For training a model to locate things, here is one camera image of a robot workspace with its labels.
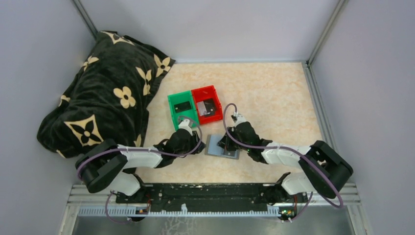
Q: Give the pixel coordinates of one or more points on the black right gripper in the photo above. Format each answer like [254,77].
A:
[226,143]

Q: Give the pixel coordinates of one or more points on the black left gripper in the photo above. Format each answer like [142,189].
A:
[195,139]

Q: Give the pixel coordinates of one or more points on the grey leather card holder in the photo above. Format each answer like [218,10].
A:
[212,149]

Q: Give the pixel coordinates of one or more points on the dark credit card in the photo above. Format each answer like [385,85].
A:
[231,154]
[211,104]

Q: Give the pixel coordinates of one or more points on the silver grey credit card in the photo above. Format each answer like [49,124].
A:
[203,109]

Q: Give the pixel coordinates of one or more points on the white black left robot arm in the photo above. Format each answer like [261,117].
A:
[104,166]

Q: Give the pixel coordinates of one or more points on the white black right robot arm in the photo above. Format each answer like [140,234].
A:
[323,170]

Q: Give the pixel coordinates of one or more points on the green plastic bin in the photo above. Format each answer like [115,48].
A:
[179,98]

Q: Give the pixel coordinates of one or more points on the red plastic bin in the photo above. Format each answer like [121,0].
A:
[203,93]

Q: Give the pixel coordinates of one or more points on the black floral plush blanket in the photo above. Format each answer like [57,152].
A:
[108,98]

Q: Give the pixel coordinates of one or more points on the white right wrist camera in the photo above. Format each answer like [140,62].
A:
[238,118]

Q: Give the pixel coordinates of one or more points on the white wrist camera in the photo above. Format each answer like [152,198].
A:
[186,124]
[238,118]

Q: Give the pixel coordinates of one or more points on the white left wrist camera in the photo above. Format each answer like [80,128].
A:
[186,124]

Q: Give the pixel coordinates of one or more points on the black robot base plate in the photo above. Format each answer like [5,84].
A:
[243,197]

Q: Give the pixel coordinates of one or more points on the slotted grey cable duct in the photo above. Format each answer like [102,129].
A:
[135,211]

